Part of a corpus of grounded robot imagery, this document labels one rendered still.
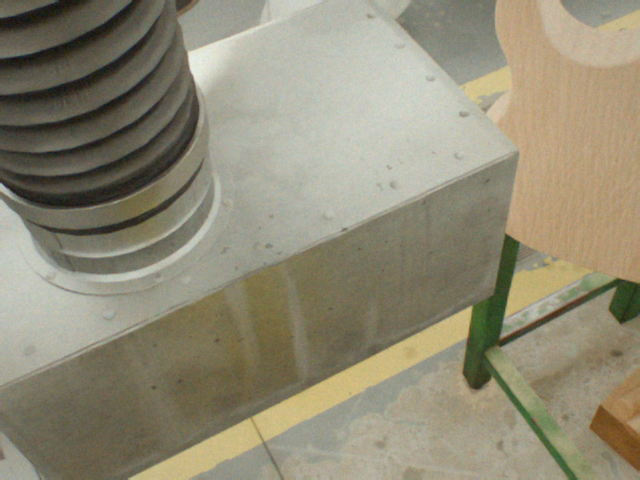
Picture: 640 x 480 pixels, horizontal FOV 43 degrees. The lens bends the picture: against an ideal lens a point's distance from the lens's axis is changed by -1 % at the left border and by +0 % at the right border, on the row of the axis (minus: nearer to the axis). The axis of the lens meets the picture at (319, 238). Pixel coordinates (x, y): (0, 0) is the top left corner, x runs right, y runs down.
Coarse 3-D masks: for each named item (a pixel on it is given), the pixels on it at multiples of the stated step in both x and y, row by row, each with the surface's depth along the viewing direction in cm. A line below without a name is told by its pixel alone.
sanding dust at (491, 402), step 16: (448, 368) 205; (448, 384) 202; (464, 384) 202; (496, 384) 201; (464, 400) 199; (480, 400) 199; (496, 400) 199; (464, 416) 197; (480, 416) 197; (496, 416) 196
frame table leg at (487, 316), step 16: (512, 240) 152; (512, 256) 156; (512, 272) 161; (496, 288) 163; (480, 304) 171; (496, 304) 169; (480, 320) 175; (496, 320) 174; (480, 336) 178; (496, 336) 181; (480, 352) 183; (464, 368) 197; (480, 368) 190; (480, 384) 197
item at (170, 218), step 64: (0, 0) 27; (64, 0) 28; (128, 0) 29; (0, 64) 29; (64, 64) 30; (128, 64) 32; (0, 128) 33; (64, 128) 32; (128, 128) 34; (192, 128) 37; (0, 192) 36; (64, 192) 34; (128, 192) 35; (192, 192) 39; (64, 256) 39; (128, 256) 39; (192, 256) 40
